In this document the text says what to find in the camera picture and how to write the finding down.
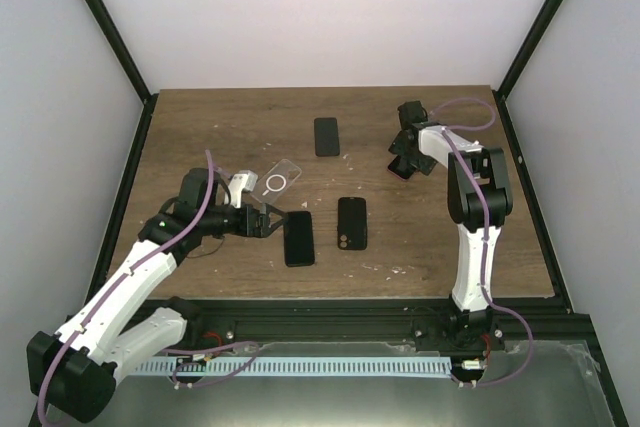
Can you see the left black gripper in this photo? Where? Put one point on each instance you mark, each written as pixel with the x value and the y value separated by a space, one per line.
pixel 262 230

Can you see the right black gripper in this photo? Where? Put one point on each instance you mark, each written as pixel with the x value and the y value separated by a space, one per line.
pixel 425 166

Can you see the black phone case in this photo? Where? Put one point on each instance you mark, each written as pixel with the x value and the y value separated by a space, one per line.
pixel 298 240
pixel 352 227

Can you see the pink phone black screen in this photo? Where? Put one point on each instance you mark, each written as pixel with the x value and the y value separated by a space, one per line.
pixel 401 168

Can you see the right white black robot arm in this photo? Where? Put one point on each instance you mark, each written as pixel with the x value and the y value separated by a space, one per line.
pixel 479 200

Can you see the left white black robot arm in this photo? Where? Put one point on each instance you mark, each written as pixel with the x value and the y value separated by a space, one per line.
pixel 77 368

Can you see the clear magsafe phone case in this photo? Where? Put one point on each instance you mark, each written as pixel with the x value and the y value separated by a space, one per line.
pixel 275 183

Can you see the black phone far centre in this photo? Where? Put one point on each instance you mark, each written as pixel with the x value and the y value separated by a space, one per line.
pixel 326 137

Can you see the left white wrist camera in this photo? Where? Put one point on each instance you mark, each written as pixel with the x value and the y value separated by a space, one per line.
pixel 242 182

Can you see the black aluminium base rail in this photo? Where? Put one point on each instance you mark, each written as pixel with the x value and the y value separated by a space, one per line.
pixel 428 324

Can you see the light blue slotted cable duct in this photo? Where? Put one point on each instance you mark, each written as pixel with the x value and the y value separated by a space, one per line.
pixel 410 367

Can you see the right black frame post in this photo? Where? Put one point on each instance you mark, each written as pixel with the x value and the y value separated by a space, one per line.
pixel 526 50

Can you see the black frame post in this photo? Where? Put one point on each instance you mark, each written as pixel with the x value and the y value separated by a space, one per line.
pixel 118 46
pixel 526 50

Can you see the left black frame post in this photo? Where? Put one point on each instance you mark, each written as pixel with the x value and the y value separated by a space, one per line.
pixel 118 46

